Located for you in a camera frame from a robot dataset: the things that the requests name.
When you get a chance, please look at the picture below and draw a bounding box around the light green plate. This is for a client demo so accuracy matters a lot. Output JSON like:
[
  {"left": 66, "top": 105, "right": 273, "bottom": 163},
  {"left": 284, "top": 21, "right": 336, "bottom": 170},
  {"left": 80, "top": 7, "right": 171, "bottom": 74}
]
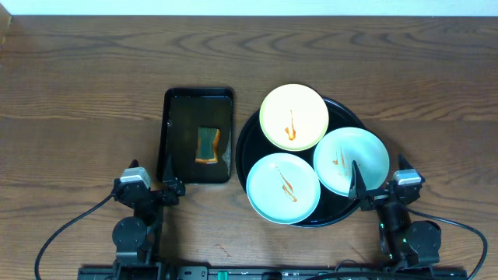
[
  {"left": 313, "top": 127, "right": 390, "bottom": 197},
  {"left": 246, "top": 152, "right": 321, "bottom": 225}
]

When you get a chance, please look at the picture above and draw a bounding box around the green orange scrubbing sponge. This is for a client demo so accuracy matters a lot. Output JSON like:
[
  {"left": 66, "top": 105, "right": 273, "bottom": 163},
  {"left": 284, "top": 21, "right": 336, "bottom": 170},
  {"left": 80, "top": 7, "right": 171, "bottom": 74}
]
[{"left": 195, "top": 127, "right": 221, "bottom": 164}]

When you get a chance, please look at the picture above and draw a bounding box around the light green plate front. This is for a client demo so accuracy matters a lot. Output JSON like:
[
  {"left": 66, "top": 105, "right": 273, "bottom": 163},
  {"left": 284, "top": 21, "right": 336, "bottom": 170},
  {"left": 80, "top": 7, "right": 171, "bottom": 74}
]
[{"left": 246, "top": 152, "right": 321, "bottom": 225}]

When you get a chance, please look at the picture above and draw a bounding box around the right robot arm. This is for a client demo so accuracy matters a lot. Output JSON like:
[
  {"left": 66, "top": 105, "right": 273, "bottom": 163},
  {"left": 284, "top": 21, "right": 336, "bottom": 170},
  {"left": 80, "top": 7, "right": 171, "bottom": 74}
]
[{"left": 349, "top": 155, "right": 441, "bottom": 273}]

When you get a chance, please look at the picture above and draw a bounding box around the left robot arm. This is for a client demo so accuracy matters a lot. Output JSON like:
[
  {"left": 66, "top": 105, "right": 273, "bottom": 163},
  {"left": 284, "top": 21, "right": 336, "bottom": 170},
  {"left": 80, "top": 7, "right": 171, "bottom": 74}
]
[{"left": 111, "top": 156, "right": 185, "bottom": 279}]

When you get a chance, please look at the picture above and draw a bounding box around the black rectangular water tray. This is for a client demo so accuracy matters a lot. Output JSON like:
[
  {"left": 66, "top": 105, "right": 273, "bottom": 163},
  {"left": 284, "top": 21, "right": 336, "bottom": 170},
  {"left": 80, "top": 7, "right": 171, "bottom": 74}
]
[{"left": 156, "top": 87, "right": 234, "bottom": 184}]

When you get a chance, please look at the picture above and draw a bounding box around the yellow dirty plate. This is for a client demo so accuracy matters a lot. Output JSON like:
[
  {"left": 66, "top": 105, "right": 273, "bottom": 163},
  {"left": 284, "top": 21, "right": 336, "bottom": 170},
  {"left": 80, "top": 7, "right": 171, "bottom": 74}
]
[{"left": 259, "top": 84, "right": 329, "bottom": 152}]

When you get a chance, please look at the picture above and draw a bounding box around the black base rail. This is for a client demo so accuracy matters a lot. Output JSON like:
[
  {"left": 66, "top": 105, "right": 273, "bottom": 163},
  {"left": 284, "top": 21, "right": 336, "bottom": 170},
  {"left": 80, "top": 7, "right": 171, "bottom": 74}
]
[{"left": 76, "top": 265, "right": 468, "bottom": 280}]

